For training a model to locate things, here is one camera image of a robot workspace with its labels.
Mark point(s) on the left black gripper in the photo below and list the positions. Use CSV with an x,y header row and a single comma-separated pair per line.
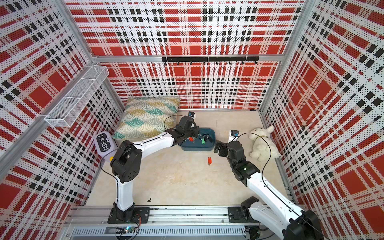
x,y
196,129

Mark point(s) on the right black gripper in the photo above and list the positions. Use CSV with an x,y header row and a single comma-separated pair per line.
x,y
224,146

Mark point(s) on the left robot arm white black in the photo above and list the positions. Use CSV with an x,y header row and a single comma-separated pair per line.
x,y
126,162

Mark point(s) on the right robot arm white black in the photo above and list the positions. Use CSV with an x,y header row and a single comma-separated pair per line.
x,y
281,216

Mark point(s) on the teal storage box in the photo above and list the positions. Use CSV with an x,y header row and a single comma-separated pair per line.
x,y
196,145

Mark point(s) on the fan pattern cushion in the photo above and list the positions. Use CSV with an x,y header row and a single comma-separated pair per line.
x,y
147,117

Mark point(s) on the white plush toy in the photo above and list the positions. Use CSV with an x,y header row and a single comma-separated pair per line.
x,y
264,148

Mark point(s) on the lavender I'm here jug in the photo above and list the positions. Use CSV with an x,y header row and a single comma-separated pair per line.
x,y
105,145

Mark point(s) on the green circuit board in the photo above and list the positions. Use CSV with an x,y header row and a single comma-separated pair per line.
x,y
125,230

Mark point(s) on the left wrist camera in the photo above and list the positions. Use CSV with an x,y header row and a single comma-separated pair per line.
x,y
191,114

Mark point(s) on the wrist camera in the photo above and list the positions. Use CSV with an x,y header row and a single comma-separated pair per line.
x,y
191,114
233,135

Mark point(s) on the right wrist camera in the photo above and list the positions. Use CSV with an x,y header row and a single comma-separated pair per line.
x,y
233,135

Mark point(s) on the black hook rail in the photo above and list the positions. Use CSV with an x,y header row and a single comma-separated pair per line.
x,y
241,59

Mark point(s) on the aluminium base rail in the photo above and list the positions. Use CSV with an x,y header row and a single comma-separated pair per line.
x,y
162,223

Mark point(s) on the white wire mesh shelf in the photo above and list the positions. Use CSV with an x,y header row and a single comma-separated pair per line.
x,y
68,109

